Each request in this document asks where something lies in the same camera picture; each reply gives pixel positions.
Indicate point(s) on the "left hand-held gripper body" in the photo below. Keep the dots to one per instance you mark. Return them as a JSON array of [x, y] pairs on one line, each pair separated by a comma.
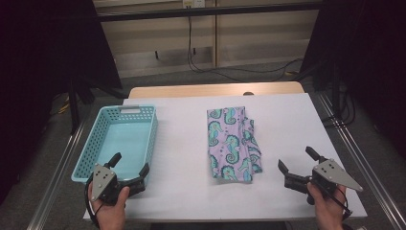
[[103, 183]]

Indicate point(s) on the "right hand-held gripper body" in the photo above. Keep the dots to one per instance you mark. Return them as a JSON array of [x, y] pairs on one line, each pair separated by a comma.
[[330, 174]]

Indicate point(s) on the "light blue plastic basket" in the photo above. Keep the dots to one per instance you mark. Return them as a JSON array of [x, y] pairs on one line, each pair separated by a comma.
[[127, 140]]

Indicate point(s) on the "purple seahorse print cloth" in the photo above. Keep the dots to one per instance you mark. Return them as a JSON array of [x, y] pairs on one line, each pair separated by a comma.
[[230, 143]]

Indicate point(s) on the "person's left hand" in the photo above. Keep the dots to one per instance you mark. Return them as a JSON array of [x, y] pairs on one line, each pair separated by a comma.
[[110, 215]]

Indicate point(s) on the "person's right hand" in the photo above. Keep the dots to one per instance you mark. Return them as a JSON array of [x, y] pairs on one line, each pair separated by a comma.
[[328, 214]]

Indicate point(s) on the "white table sheet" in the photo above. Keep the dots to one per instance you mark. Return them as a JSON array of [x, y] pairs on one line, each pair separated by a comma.
[[178, 143]]

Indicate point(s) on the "black metal stand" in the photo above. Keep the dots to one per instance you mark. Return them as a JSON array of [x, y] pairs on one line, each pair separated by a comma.
[[335, 92], [74, 105]]

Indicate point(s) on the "dark round table grommet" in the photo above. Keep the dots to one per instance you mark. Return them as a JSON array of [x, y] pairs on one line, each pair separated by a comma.
[[248, 93]]

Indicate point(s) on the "wooden table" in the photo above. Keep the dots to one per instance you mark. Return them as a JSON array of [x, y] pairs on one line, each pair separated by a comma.
[[207, 89]]

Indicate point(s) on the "black curtain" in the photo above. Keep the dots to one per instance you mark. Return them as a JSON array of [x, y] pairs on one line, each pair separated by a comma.
[[367, 64], [38, 80]]

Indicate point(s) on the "beige cabinet counter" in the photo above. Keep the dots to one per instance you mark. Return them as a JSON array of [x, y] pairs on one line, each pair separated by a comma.
[[255, 41]]

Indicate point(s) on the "aluminium floor rail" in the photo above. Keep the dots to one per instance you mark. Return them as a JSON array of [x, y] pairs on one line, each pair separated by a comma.
[[367, 166], [54, 179]]

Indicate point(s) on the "white wall socket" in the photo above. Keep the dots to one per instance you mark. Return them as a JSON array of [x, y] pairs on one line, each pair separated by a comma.
[[193, 3]]

